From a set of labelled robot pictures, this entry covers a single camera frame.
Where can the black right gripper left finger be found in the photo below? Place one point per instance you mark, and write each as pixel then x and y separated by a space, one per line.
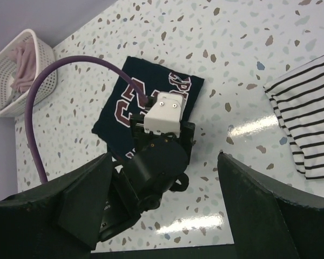
pixel 57 219

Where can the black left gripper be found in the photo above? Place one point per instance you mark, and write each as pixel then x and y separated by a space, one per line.
pixel 142 139

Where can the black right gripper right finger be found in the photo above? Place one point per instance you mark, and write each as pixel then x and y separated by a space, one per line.
pixel 268 218

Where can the navy maroon tank top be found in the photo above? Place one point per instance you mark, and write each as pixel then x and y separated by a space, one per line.
pixel 113 125

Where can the black white striped tank top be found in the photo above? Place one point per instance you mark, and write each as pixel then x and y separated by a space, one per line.
pixel 297 99

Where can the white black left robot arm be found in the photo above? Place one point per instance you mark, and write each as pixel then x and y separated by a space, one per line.
pixel 158 166

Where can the grey tank top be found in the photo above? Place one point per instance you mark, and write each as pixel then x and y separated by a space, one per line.
pixel 15 94

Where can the pink tank top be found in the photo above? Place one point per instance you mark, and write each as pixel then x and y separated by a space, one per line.
pixel 24 55

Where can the white plastic laundry basket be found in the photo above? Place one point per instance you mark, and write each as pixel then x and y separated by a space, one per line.
pixel 44 57

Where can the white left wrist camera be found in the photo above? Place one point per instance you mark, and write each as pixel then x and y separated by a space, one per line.
pixel 165 115

